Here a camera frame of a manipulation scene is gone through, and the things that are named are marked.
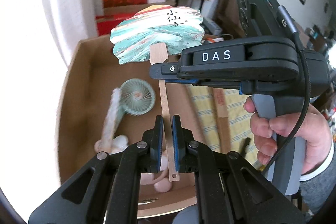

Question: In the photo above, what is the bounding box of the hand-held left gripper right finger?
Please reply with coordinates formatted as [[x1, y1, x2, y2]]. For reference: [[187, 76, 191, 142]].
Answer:
[[172, 116, 305, 224]]

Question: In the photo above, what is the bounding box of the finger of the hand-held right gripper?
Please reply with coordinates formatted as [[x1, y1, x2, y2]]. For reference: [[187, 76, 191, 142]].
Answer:
[[165, 77, 242, 89], [149, 63, 182, 81]]

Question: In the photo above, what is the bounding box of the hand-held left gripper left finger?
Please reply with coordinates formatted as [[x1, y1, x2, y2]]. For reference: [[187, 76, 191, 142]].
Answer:
[[29, 116, 164, 224]]

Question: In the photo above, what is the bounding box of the painted paddle fan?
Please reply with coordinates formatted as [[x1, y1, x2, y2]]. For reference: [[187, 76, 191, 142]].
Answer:
[[110, 5, 205, 182]]

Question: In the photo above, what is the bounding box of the green mini fan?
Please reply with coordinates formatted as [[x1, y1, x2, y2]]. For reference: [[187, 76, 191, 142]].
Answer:
[[119, 78, 156, 116]]

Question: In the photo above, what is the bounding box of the pink handheld fan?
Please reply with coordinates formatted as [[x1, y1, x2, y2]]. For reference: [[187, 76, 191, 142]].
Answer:
[[94, 88, 174, 193]]

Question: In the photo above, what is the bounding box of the long cardboard box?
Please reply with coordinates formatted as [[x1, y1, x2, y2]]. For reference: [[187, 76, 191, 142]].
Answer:
[[59, 34, 231, 218]]

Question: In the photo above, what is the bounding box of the person's right forearm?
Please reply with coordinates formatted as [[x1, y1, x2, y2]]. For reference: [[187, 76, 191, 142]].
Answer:
[[299, 143, 336, 214]]

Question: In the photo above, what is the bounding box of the person's right hand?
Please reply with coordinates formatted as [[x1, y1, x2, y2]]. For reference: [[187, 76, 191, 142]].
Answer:
[[244, 97, 335, 176]]

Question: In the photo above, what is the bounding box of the yellow checked tablecloth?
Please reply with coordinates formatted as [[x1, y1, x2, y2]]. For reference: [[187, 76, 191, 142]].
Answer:
[[188, 84, 263, 169]]

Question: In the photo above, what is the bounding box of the red print wooden folding fan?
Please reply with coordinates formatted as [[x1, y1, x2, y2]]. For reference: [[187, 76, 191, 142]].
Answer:
[[212, 88, 231, 153]]

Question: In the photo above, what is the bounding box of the grey appliance box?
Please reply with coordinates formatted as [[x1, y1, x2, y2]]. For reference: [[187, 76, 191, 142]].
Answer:
[[202, 0, 223, 33]]

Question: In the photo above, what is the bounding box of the red gift box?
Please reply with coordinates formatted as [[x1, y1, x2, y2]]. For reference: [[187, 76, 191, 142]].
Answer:
[[95, 15, 118, 37]]

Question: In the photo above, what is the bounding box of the white curtain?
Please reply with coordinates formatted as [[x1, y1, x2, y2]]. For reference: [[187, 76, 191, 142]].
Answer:
[[0, 0, 105, 83]]

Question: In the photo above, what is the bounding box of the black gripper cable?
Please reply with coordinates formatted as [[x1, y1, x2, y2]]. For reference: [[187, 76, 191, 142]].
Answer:
[[259, 5, 313, 172]]

